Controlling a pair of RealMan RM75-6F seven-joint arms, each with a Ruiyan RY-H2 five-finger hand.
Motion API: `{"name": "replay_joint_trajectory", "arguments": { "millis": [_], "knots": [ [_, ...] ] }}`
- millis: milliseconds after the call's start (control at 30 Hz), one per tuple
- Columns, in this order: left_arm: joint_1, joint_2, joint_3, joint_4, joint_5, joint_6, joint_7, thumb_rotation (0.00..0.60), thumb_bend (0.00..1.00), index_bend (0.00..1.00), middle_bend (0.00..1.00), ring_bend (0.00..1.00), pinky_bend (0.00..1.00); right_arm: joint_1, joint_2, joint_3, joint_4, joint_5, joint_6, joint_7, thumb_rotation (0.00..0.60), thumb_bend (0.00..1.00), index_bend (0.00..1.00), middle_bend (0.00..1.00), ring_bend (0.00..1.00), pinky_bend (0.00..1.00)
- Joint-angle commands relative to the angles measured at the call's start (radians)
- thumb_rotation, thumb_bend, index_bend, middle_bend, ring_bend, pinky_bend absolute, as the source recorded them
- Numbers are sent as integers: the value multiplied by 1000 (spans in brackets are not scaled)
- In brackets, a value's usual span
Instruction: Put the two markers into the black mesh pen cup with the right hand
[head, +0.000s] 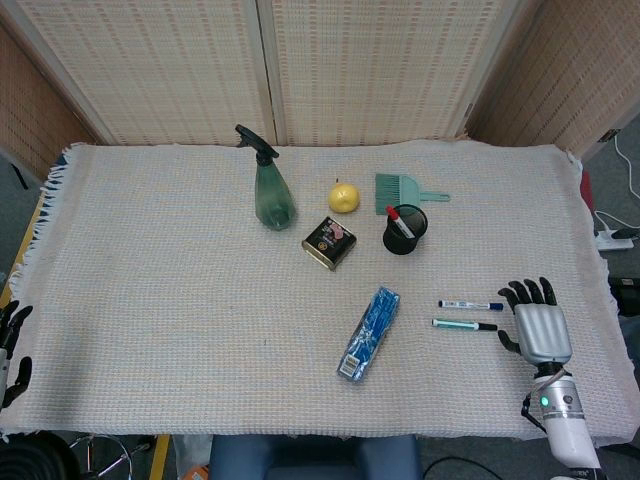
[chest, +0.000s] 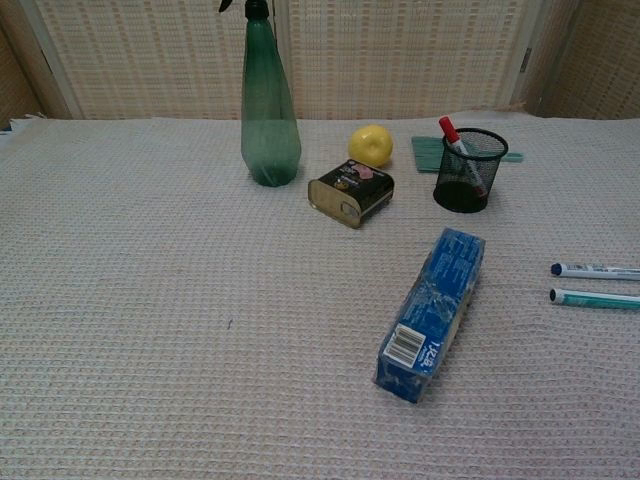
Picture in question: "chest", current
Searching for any blue white marker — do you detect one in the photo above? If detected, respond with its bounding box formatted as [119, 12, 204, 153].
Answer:
[550, 262, 640, 282]

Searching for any green capped marker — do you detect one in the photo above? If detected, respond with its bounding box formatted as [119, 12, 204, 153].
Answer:
[548, 287, 640, 311]

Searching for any black pen cup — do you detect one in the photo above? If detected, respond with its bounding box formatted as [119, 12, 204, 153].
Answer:
[432, 127, 510, 214]

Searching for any red marker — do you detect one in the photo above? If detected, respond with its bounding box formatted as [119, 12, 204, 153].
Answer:
[438, 115, 487, 199]

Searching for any black luncheon meat tin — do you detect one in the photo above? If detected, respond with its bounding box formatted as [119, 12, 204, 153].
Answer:
[307, 159, 396, 230]

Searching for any yellow round fruit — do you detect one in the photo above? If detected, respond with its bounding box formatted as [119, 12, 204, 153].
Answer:
[348, 124, 395, 169]

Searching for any green plastic spray bottle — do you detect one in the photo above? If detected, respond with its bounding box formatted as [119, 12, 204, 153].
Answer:
[217, 0, 301, 188]

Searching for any blue rectangular carton box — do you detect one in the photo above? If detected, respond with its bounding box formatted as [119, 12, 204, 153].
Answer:
[372, 227, 487, 405]

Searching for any teal small hand brush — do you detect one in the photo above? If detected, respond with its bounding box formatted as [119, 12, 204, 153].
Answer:
[411, 134, 526, 174]

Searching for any beige woven tablecloth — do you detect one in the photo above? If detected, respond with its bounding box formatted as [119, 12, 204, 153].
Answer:
[0, 110, 640, 480]

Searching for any woven bamboo screen panel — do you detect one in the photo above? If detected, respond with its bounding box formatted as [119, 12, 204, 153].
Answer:
[519, 0, 640, 121]
[19, 0, 291, 121]
[277, 0, 546, 121]
[0, 22, 44, 129]

